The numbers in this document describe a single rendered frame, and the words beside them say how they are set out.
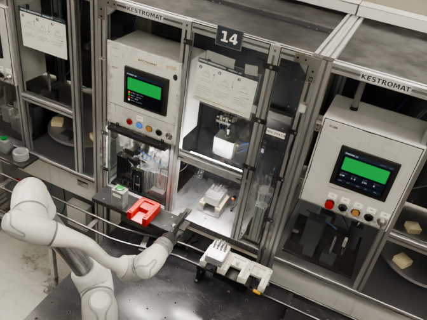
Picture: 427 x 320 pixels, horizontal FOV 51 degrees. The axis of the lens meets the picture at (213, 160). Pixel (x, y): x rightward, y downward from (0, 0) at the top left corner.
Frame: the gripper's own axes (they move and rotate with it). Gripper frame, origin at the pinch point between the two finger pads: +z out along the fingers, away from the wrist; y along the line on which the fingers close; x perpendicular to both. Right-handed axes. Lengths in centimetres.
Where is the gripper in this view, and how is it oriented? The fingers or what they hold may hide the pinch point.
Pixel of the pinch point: (185, 218)
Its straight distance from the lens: 228.0
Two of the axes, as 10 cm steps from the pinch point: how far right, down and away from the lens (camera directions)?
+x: -9.0, -3.4, 2.8
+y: 1.3, -8.1, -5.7
